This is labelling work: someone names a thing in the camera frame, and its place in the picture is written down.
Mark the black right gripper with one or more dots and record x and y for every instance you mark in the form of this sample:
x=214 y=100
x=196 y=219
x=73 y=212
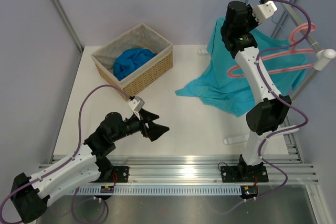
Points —
x=254 y=21

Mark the light blue t shirt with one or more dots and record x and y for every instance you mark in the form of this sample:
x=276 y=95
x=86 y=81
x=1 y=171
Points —
x=231 y=95

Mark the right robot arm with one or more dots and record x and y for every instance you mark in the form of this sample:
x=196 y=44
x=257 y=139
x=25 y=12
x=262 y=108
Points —
x=271 y=106

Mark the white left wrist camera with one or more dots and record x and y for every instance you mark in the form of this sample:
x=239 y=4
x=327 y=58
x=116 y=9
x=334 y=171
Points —
x=136 y=105

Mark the dark blue cloth in basket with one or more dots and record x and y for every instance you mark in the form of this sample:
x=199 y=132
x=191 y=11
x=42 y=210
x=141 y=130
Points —
x=131 y=60

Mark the pink plastic hanger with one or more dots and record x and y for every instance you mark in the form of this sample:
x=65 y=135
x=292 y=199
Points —
x=290 y=55

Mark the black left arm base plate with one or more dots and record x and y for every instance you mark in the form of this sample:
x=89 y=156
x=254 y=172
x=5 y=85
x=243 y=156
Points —
x=115 y=174

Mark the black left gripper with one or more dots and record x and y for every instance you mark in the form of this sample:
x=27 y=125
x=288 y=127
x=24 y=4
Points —
x=154 y=130

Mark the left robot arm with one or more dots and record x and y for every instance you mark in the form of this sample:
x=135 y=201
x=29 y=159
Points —
x=32 y=195

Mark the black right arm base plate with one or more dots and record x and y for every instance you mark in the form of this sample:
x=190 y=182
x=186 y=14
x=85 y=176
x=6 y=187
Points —
x=231 y=174

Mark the wicker basket with liner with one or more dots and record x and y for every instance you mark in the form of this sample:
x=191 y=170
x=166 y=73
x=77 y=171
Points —
x=140 y=36

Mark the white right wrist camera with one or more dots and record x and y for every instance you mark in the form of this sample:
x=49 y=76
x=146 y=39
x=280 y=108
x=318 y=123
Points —
x=264 y=11

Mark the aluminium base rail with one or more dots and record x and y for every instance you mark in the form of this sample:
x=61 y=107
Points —
x=204 y=169

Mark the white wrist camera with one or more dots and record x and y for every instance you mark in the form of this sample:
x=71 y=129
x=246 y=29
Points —
x=136 y=105
x=264 y=11

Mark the perforated cable duct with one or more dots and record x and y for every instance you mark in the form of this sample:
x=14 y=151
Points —
x=157 y=190

